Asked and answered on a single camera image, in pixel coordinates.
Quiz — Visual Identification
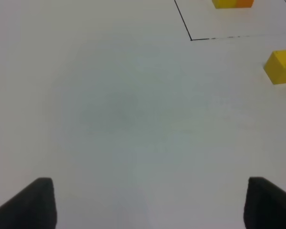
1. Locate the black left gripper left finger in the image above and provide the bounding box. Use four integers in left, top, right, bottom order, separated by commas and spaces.
0, 177, 57, 229

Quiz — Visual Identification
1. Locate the orange template block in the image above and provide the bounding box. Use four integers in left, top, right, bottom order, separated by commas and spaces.
235, 0, 254, 8

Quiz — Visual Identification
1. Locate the yellow template block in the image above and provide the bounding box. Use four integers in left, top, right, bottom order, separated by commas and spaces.
212, 0, 237, 9

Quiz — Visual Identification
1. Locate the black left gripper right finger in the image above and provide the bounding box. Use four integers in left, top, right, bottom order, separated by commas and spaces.
243, 177, 286, 229

